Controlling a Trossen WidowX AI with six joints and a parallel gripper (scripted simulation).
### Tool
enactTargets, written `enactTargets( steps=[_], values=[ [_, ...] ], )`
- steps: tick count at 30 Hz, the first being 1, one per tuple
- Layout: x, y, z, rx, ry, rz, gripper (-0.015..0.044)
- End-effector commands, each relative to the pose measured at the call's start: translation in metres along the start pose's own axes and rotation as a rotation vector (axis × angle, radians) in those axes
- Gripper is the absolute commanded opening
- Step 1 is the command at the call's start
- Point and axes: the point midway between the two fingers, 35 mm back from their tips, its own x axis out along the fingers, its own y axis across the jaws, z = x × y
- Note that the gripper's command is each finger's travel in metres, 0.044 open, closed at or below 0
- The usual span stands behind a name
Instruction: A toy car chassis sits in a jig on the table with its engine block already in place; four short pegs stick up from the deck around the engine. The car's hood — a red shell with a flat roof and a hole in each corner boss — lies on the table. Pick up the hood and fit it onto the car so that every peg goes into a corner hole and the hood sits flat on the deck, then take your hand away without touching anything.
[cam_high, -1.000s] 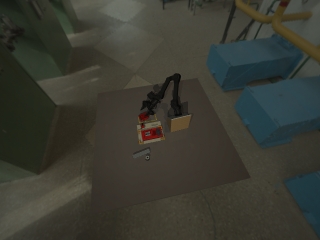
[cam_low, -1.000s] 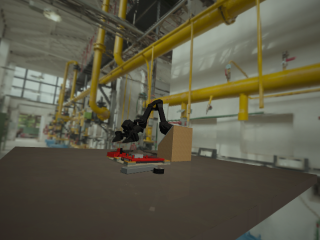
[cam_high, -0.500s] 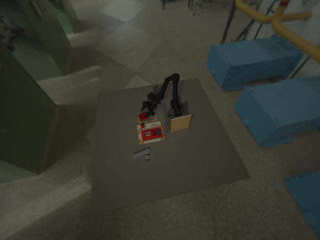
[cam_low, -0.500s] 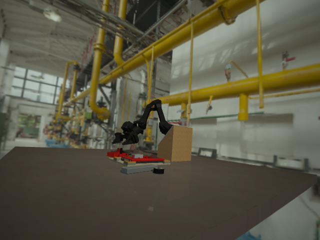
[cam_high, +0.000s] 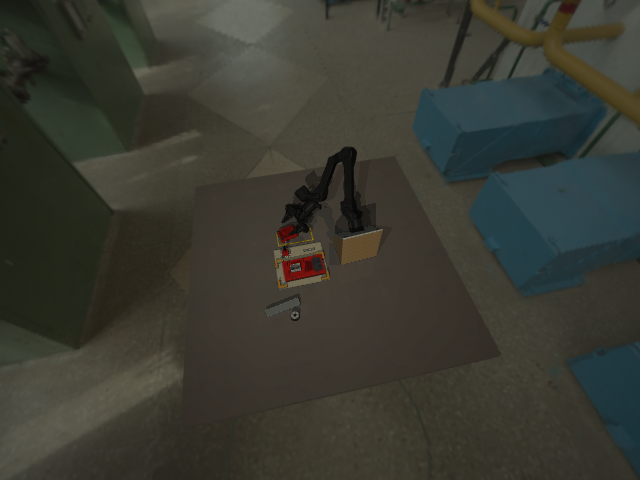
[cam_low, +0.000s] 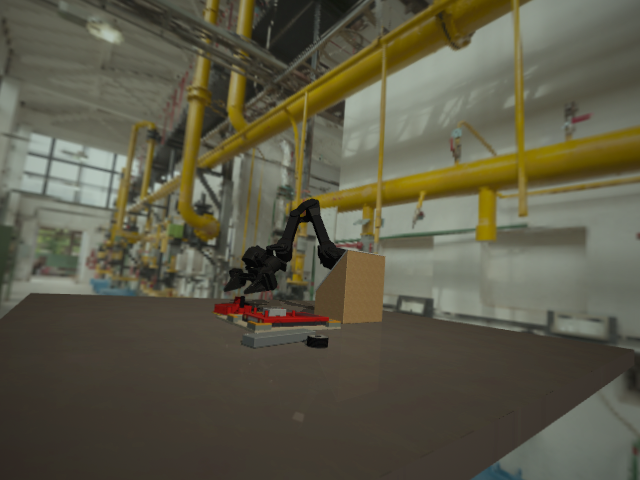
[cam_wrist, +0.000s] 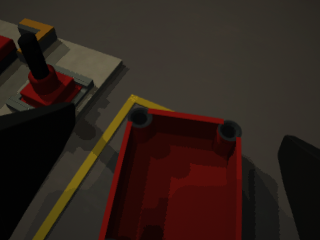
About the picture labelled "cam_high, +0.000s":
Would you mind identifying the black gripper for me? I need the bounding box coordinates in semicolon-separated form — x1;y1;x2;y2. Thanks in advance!
281;204;310;235

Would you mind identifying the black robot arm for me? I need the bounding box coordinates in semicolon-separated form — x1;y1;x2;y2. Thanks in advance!
288;146;365;233

